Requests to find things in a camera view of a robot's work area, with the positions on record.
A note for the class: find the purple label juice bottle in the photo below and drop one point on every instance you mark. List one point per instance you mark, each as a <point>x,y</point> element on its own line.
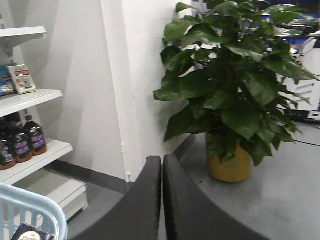
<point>36,136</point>
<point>21,144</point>

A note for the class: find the green potted plant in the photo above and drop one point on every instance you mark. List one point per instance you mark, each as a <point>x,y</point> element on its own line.
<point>226,62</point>

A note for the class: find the light blue plastic basket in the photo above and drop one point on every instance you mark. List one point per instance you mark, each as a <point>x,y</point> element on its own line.
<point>19,206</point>

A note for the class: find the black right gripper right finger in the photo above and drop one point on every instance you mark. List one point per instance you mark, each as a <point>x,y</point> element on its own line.
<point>191,215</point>

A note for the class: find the white supermarket shelf unit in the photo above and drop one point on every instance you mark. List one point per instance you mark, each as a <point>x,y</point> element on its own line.
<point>36,174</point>

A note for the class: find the dark chocolate cookie box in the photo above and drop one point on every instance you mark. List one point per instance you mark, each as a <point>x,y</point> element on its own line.
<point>29,232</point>

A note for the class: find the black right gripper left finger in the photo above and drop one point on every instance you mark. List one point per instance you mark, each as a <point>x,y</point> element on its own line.
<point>137,215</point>

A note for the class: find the snack bag white green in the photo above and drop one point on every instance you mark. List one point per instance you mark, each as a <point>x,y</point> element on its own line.
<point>22,79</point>

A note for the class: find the yellow plant pot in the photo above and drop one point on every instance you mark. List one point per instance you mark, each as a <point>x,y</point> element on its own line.
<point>235,170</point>

